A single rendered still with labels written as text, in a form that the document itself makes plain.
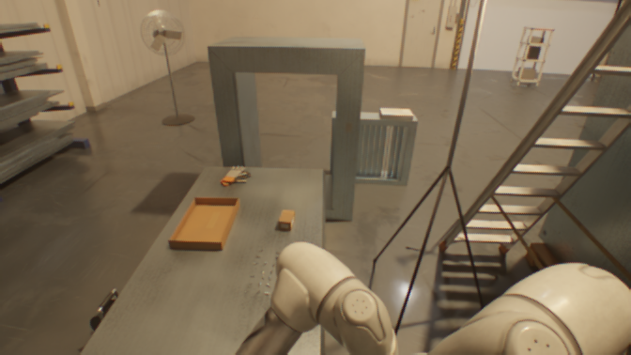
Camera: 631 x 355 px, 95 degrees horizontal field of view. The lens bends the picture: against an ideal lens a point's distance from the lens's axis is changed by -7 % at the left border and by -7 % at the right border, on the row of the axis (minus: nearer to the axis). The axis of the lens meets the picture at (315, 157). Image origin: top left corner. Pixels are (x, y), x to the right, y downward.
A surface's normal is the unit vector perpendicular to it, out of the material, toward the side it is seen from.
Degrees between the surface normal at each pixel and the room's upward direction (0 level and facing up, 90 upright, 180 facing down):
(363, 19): 90
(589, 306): 17
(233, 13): 90
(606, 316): 32
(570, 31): 90
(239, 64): 90
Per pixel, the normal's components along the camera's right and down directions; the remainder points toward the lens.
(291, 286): -0.55, -0.40
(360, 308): -0.11, -0.70
